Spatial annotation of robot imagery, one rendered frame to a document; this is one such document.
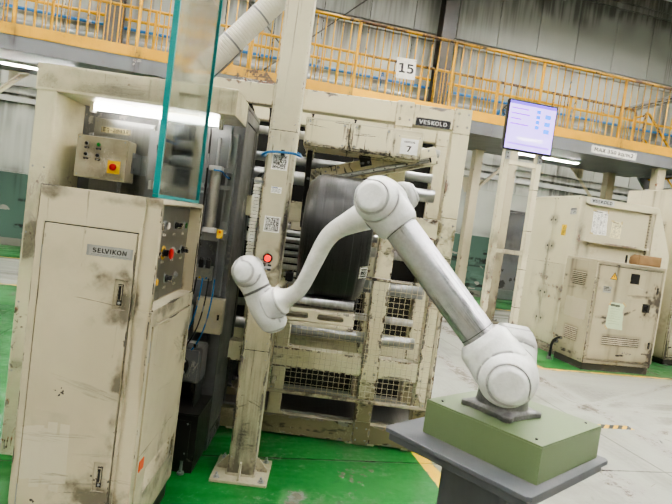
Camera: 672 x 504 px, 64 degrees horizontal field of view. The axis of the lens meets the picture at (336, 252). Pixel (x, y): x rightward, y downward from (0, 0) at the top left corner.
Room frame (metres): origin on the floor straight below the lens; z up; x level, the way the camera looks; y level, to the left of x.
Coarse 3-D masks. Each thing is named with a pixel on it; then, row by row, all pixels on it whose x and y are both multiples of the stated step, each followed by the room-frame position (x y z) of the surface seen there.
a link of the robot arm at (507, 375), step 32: (384, 192) 1.50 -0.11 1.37; (384, 224) 1.54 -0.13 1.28; (416, 224) 1.56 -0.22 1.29; (416, 256) 1.53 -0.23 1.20; (448, 288) 1.50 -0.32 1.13; (448, 320) 1.51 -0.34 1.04; (480, 320) 1.48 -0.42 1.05; (480, 352) 1.44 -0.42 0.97; (512, 352) 1.42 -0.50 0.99; (480, 384) 1.42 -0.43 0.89; (512, 384) 1.37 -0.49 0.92
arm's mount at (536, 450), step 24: (432, 408) 1.66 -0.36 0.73; (456, 408) 1.62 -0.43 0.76; (552, 408) 1.77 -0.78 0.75; (432, 432) 1.65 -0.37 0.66; (456, 432) 1.59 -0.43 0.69; (480, 432) 1.53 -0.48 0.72; (504, 432) 1.48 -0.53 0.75; (528, 432) 1.50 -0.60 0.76; (552, 432) 1.53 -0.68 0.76; (576, 432) 1.56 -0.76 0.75; (600, 432) 1.66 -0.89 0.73; (480, 456) 1.53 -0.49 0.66; (504, 456) 1.47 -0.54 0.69; (528, 456) 1.42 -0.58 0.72; (552, 456) 1.45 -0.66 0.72; (576, 456) 1.55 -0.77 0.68; (528, 480) 1.42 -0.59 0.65
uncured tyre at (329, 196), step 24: (312, 192) 2.42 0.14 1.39; (336, 192) 2.40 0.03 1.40; (312, 216) 2.33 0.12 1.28; (336, 216) 2.33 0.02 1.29; (312, 240) 2.32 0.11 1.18; (360, 240) 2.32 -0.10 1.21; (336, 264) 2.33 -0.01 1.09; (360, 264) 2.34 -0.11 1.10; (312, 288) 2.42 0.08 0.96; (336, 288) 2.40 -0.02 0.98; (360, 288) 2.44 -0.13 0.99
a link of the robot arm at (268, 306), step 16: (352, 208) 1.78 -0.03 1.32; (336, 224) 1.79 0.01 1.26; (352, 224) 1.77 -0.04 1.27; (320, 240) 1.81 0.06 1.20; (336, 240) 1.81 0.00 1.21; (320, 256) 1.82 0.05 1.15; (304, 272) 1.84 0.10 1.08; (272, 288) 1.89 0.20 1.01; (288, 288) 1.87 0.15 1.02; (304, 288) 1.85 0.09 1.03; (256, 304) 1.86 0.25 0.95; (272, 304) 1.85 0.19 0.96; (288, 304) 1.87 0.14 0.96; (256, 320) 1.88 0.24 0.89; (272, 320) 1.86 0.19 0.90
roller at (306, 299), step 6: (300, 300) 2.45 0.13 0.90; (306, 300) 2.45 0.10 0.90; (312, 300) 2.45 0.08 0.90; (318, 300) 2.45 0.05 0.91; (324, 300) 2.45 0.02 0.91; (330, 300) 2.45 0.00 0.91; (336, 300) 2.46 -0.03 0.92; (342, 300) 2.46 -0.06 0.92; (348, 300) 2.47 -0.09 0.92; (324, 306) 2.46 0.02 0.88; (330, 306) 2.46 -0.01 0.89; (336, 306) 2.45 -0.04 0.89; (342, 306) 2.45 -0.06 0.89; (348, 306) 2.45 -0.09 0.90; (354, 306) 2.45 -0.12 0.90
